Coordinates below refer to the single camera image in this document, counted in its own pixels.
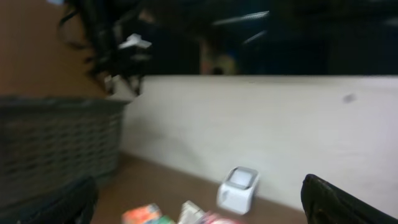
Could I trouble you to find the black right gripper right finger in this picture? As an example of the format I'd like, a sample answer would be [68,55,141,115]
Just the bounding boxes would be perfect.
[301,174,397,224]

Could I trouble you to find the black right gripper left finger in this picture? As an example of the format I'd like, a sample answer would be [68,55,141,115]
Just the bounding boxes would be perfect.
[1,177,99,224]

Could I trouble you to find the orange tissue pack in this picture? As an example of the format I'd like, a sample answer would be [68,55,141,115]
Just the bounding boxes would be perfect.
[121,203,162,224]

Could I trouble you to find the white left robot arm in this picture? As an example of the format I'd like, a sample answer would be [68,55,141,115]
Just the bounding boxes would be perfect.
[1,1,131,223]

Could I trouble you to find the white barcode scanner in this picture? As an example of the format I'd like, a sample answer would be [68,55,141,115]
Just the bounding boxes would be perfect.
[216,166,259,215]

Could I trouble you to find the dark grey plastic basket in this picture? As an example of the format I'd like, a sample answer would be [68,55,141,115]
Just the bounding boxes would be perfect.
[1,96,128,209]

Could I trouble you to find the small teal tissue pack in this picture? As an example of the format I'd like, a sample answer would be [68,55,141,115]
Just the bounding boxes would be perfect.
[145,215,175,224]

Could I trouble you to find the white cream tube gold cap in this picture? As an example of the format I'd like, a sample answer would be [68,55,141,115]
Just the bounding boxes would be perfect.
[177,200,205,224]

